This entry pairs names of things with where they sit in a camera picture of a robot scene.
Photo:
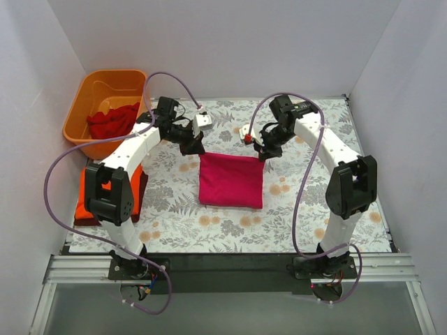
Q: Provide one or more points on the orange plastic bin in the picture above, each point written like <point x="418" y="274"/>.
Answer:
<point x="102" y="91"/>

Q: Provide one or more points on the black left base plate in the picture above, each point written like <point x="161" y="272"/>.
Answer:
<point x="150" y="268"/>

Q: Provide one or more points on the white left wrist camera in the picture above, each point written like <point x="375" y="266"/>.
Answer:
<point x="201" y="122"/>

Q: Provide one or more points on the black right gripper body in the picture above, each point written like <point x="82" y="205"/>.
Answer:
<point x="269" y="151"/>

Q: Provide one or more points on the aluminium frame rail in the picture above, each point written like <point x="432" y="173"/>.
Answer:
<point x="374" y="267"/>

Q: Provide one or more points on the magenta t shirt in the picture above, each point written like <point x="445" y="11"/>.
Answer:
<point x="230" y="181"/>

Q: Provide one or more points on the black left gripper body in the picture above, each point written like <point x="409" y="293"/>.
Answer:
<point x="192" y="146"/>

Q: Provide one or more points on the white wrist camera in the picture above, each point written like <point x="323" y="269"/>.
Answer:
<point x="201" y="122"/>
<point x="249" y="136"/>

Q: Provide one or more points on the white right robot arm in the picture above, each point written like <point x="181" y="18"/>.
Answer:
<point x="353" y="177"/>

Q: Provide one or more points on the folded orange t shirt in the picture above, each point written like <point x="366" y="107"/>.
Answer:
<point x="82" y="206"/>

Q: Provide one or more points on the red t shirt in bin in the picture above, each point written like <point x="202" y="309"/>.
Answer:
<point x="117" y="122"/>

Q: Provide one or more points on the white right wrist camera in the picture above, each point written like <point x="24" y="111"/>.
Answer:
<point x="249" y="136"/>

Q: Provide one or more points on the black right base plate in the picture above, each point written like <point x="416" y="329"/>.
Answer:
<point x="327" y="268"/>

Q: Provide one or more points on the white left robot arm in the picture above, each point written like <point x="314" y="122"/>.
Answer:
<point x="108" y="195"/>

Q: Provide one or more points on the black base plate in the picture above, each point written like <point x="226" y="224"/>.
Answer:
<point x="327" y="268"/>
<point x="150" y="268"/>

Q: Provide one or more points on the folded dark red t shirt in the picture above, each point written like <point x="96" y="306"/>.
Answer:
<point x="139" y="199"/>

